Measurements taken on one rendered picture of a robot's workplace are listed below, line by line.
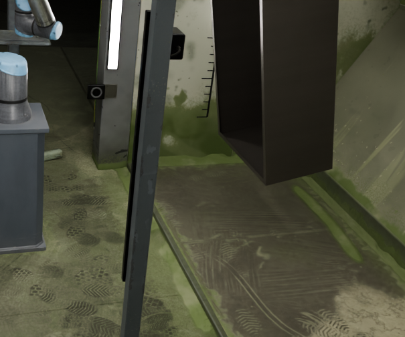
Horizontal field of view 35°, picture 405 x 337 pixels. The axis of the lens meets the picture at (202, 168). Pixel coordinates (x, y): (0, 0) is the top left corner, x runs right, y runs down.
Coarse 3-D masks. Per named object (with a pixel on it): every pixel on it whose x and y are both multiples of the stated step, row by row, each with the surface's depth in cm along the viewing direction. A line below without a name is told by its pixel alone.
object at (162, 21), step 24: (168, 0) 156; (168, 24) 158; (168, 48) 161; (168, 72) 165; (144, 96) 169; (144, 120) 170; (144, 144) 172; (144, 168) 175; (144, 192) 178; (144, 216) 182; (144, 240) 186; (144, 264) 190; (144, 288) 194; (120, 336) 205
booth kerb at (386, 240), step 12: (324, 180) 392; (336, 192) 380; (348, 192) 370; (348, 204) 369; (360, 204) 359; (360, 216) 359; (372, 216) 349; (372, 228) 349; (384, 228) 339; (384, 240) 340; (396, 240) 330; (396, 252) 331
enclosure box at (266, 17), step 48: (240, 0) 318; (288, 0) 260; (336, 0) 267; (240, 48) 329; (288, 48) 270; (336, 48) 278; (240, 96) 342; (288, 96) 281; (240, 144) 336; (288, 144) 292
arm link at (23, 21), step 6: (18, 12) 305; (24, 12) 305; (30, 12) 306; (18, 18) 306; (24, 18) 306; (30, 18) 307; (18, 24) 307; (24, 24) 306; (30, 24) 306; (18, 30) 309; (24, 30) 308; (30, 30) 307; (24, 36) 310; (30, 36) 311
